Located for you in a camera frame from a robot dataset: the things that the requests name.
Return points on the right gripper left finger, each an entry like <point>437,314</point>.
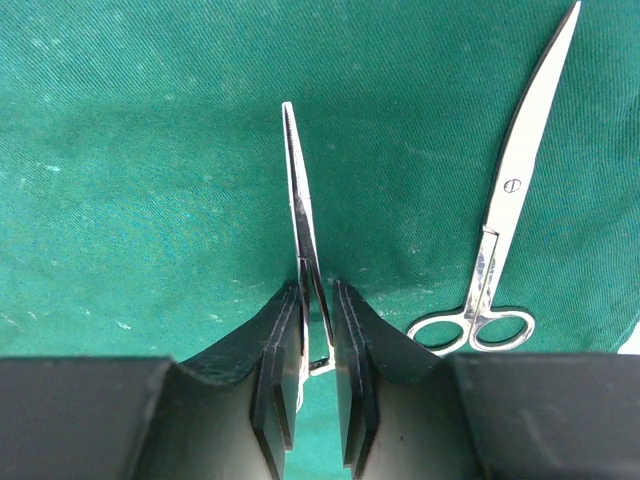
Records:
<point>228,412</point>

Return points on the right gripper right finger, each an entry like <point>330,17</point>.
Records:
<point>406,413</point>

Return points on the silver straight hemostat forceps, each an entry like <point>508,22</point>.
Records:
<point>308,271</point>

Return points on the silver surgical scissors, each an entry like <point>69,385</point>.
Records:
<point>481,327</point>

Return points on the green surgical cloth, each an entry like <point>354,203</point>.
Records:
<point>144,202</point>

